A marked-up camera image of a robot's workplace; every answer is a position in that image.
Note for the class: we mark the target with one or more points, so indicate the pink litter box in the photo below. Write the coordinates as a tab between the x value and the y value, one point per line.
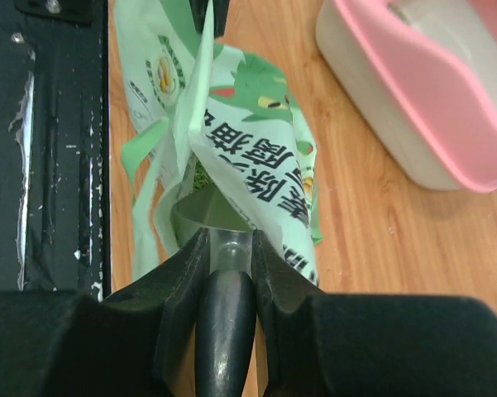
424	76

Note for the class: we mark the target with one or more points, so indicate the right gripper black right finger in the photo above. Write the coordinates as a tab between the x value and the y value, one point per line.
323	344

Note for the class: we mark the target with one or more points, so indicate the green cat litter bag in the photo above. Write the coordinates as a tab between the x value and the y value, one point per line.
192	98

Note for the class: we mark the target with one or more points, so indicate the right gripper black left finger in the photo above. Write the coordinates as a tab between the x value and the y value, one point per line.
66	343

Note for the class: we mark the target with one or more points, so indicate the green cat litter pellets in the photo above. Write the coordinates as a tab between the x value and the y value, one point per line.
201	177

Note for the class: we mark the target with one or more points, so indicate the grey metal scoop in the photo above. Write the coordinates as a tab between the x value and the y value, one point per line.
226	321

